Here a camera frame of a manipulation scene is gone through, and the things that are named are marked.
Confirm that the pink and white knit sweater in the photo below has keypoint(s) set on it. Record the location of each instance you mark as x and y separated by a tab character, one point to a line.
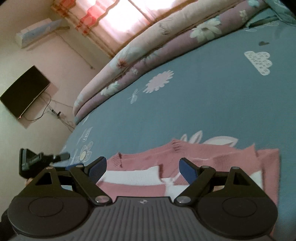
208	160

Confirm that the black wall television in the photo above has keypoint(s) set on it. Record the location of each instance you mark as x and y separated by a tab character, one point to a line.
23	92

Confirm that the pink window curtain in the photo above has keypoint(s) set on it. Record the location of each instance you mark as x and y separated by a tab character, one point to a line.
92	14

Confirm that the blue printed pillow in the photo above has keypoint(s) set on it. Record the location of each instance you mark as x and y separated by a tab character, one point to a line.
284	9

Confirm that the wall power strip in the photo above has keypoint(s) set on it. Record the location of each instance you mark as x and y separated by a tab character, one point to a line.
56	113

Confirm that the folded floral quilt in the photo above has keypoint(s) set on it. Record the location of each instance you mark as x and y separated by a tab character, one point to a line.
150	51

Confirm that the blue floral bed sheet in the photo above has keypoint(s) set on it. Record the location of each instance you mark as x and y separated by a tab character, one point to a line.
185	104

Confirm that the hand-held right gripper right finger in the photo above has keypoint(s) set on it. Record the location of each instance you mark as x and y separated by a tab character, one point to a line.
187	170

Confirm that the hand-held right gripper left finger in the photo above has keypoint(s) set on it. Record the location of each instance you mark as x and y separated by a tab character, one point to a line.
98	168

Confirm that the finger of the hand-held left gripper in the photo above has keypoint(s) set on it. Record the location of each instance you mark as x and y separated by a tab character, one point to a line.
59	157
71	166

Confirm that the person's left hand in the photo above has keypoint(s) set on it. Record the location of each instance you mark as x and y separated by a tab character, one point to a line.
29	182

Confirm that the white air conditioner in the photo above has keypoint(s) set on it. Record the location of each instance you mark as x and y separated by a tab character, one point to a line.
34	32

